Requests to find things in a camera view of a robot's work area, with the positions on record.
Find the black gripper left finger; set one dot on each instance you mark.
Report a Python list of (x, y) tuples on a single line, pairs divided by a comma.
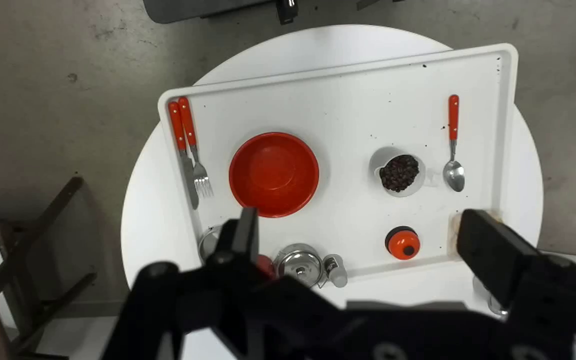
[(238, 238)]

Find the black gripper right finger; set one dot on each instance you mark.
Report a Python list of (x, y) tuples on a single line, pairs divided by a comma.
[(494, 253)]

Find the clear plastic cup with grounds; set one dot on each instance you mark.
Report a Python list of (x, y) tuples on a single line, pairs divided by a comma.
[(397, 173)]

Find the orange bowl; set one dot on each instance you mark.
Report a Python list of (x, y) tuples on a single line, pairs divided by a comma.
[(274, 173)]

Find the small steel pot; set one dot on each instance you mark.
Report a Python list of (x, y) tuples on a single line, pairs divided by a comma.
[(303, 262)]

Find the white plastic tray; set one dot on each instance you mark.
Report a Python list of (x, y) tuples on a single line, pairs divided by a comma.
[(345, 115)]

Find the wooden chair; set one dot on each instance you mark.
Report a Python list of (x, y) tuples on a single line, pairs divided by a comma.
[(22, 313)]

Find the orange handled fork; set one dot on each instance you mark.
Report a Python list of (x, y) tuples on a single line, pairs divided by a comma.
[(198, 169)]

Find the orange handled spoon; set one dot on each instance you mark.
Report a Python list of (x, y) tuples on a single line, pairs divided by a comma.
[(453, 169)]

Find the orange handled knife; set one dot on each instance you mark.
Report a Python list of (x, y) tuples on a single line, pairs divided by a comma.
[(183, 153)]

